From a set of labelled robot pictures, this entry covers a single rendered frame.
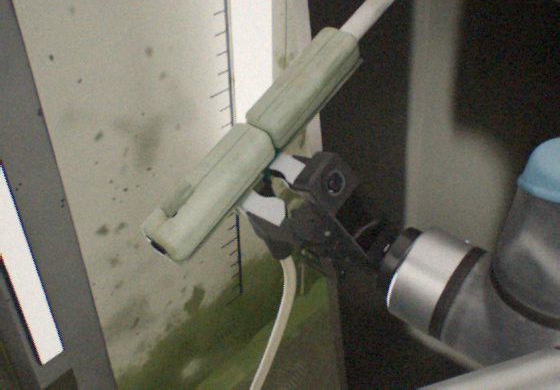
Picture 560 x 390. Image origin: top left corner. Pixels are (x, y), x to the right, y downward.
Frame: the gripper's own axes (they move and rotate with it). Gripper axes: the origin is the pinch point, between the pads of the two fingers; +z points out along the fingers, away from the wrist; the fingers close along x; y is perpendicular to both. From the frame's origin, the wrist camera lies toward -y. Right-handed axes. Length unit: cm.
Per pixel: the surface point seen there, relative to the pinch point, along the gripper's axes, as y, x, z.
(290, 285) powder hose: 23.7, -2.4, -1.8
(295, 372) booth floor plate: 154, 3, 35
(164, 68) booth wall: 37, 27, 59
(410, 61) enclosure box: 31, 46, 9
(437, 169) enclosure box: 62, 46, 4
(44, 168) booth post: 34, -6, 60
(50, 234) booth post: 47, -15, 60
